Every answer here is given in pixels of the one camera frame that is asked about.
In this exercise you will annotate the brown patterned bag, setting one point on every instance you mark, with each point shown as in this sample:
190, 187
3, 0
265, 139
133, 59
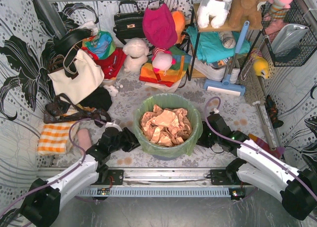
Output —
62, 109

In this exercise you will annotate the pink eyeglass case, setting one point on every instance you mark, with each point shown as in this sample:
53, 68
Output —
84, 139

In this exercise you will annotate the red cloth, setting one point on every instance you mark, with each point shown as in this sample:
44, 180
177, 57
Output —
112, 64

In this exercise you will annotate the metal pole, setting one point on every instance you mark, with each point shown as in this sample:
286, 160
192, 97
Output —
265, 129

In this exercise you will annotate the brown teddy bear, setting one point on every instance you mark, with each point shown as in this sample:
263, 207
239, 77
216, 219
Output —
248, 9

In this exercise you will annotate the black wire basket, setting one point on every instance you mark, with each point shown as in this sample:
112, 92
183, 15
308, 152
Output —
305, 48

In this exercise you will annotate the wooden metal shelf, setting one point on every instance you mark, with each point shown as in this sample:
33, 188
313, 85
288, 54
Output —
209, 28

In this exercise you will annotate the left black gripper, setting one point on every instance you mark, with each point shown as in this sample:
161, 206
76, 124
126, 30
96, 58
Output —
130, 140

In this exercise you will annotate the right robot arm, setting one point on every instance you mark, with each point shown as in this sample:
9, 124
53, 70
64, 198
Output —
296, 190

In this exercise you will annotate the yellow plush duck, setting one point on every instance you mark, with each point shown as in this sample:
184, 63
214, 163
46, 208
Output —
260, 65

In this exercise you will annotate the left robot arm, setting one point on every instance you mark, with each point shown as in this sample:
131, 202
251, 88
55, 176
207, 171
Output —
47, 197

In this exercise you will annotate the cream canvas tote bag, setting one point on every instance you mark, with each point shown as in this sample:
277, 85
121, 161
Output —
88, 77

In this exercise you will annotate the colorful patterned bag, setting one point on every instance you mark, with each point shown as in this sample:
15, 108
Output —
100, 47

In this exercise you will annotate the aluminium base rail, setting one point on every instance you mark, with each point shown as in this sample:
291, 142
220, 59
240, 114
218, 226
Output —
165, 182

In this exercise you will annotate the black leather handbag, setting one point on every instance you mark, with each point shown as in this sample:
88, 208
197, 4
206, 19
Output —
128, 25

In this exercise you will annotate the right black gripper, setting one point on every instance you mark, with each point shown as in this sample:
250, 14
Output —
205, 136

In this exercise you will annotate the black cloth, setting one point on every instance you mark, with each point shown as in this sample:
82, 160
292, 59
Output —
99, 99

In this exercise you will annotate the green trash bag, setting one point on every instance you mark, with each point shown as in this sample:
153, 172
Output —
171, 101

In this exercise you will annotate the teal folded cloth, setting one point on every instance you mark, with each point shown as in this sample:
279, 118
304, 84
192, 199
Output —
210, 48

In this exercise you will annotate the orange checkered towel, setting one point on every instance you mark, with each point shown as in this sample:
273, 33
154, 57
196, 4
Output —
54, 139

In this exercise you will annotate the blue floor sweeper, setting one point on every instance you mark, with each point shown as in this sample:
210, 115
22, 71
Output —
225, 86

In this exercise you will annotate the cream plush sheep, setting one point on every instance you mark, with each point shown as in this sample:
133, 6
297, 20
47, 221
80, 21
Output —
136, 51

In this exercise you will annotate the silver foil pouch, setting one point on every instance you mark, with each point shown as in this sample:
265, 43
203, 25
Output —
288, 37

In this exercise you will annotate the pink white plush toy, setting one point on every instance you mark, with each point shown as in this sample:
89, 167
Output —
162, 59

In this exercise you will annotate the crumpled brown paper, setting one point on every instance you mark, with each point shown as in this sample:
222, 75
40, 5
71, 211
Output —
166, 127

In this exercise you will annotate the rainbow striped cloth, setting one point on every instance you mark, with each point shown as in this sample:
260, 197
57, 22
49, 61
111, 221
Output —
171, 76

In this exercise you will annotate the blue trash bin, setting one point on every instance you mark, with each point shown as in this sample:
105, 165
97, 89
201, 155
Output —
167, 157

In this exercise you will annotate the grey sneaker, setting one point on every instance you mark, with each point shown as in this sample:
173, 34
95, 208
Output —
227, 39

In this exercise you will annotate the white plush dog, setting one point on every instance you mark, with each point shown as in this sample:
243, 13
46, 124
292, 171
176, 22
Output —
213, 12

